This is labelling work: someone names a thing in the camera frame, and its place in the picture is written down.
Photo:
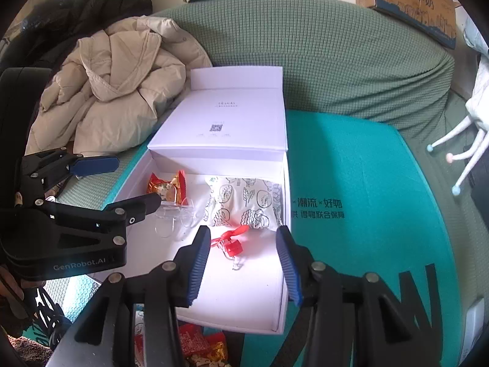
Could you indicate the red figure snack packet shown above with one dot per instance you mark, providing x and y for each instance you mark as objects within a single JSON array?
[{"x": 164, "y": 189}]

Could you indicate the green sofa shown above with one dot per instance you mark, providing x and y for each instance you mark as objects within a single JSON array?
[{"x": 324, "y": 57}]

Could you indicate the white cardboard box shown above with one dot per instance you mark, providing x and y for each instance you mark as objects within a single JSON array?
[{"x": 244, "y": 298}]

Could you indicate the person's left hand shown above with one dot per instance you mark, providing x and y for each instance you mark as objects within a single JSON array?
[{"x": 9, "y": 283}]

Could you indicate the dark grey cloth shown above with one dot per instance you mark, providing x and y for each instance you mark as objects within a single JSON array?
[{"x": 479, "y": 176}]

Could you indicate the white plush toy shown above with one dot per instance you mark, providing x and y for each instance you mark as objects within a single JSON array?
[{"x": 479, "y": 103}]

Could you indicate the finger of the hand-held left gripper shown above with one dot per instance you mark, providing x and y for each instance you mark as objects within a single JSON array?
[
  {"x": 95, "y": 166},
  {"x": 133, "y": 207}
]

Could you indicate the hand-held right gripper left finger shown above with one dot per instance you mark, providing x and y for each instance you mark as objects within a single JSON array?
[{"x": 198, "y": 267}]

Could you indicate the beige down jacket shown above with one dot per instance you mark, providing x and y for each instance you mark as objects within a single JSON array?
[{"x": 114, "y": 95}]

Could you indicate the small red fan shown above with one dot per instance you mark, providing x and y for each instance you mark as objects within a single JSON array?
[{"x": 233, "y": 246}]

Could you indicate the teal bubble mailer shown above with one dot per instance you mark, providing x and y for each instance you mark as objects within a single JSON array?
[{"x": 363, "y": 160}]

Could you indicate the light blue jacket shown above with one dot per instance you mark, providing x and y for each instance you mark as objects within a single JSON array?
[{"x": 479, "y": 40}]

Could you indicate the red gold snack packet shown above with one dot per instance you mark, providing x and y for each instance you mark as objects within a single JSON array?
[{"x": 214, "y": 351}]

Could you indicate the printed cardboard box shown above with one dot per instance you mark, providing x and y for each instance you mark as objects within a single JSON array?
[{"x": 412, "y": 4}]

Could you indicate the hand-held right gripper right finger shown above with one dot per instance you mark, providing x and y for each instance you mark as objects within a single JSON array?
[{"x": 288, "y": 267}]

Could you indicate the black clothing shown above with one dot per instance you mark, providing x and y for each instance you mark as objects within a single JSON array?
[{"x": 95, "y": 4}]

